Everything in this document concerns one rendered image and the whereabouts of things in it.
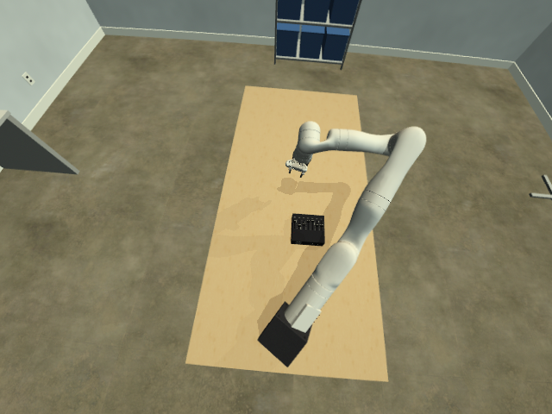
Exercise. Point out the black lighting desk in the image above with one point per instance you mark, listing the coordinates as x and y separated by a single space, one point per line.
305 230

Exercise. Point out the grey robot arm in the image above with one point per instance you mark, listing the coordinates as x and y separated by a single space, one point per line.
403 148

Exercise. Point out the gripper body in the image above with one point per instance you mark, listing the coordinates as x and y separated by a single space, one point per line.
298 164

